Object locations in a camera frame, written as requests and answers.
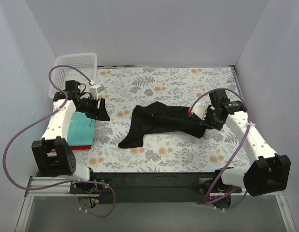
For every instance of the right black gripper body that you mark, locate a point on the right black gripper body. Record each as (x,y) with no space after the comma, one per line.
(205,121)

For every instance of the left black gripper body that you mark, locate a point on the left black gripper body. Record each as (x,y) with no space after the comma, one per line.
(99,108)

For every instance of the black t shirt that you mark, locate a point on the black t shirt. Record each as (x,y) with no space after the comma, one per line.
(160,118)

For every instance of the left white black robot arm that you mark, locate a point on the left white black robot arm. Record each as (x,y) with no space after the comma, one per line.
(53,155)

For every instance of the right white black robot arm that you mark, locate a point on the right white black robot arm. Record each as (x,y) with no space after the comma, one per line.
(268,171)

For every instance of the folded teal t shirt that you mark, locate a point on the folded teal t shirt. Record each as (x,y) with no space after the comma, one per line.
(81,130)

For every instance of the floral table mat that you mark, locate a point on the floral table mat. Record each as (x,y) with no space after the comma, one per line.
(125,88)

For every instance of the folded red t shirt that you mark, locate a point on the folded red t shirt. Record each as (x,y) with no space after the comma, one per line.
(80,147)

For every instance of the white plastic basket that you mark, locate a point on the white plastic basket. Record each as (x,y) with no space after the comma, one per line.
(84,62)

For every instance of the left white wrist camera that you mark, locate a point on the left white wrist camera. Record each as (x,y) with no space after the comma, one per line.
(95,89)

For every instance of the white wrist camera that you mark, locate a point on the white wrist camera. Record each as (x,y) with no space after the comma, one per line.
(95,89)
(198,110)

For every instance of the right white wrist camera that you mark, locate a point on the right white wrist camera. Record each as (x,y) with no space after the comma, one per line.
(198,110)

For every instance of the aluminium front rail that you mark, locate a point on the aluminium front rail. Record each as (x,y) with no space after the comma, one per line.
(56,187)

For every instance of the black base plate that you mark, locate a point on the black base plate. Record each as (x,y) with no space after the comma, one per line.
(157,187)

